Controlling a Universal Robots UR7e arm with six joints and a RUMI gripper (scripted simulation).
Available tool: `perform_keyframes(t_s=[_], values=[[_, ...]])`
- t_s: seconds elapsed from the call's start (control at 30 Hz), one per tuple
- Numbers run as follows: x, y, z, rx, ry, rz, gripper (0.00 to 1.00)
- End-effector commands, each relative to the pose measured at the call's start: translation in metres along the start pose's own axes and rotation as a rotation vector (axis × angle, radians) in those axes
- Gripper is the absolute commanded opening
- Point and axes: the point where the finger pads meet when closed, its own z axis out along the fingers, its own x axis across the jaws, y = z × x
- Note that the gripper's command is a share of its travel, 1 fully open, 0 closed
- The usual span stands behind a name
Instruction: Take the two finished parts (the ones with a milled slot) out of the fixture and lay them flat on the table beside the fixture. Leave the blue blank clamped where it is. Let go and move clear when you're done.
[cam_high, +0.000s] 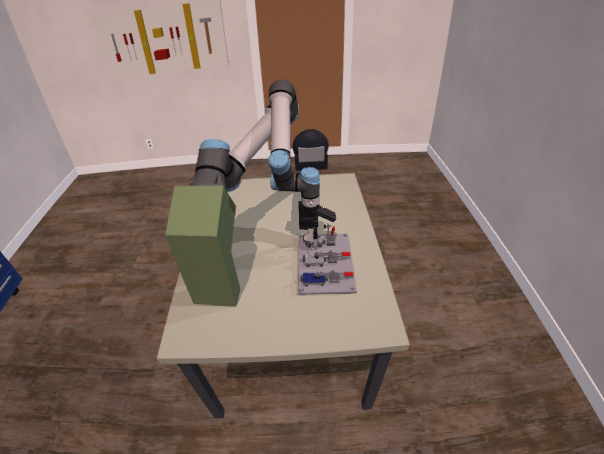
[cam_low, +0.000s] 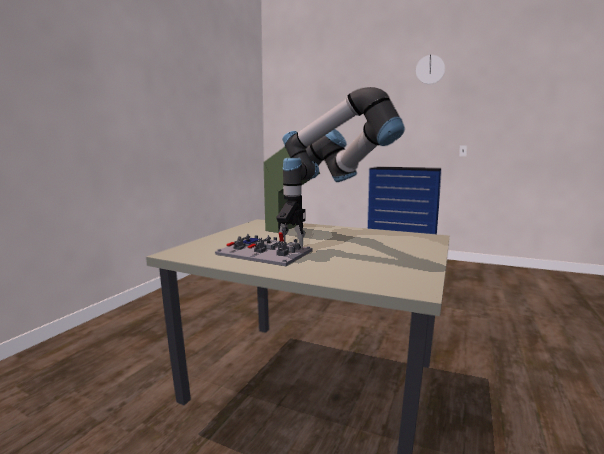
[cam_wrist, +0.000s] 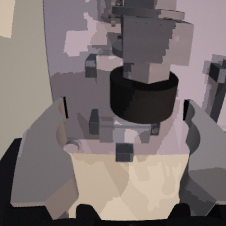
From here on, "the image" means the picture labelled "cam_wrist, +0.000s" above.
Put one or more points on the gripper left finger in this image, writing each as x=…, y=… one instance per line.
x=37, y=179

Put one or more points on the grey fixture plate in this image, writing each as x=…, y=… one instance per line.
x=73, y=31

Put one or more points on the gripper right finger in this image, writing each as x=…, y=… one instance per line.
x=203, y=183

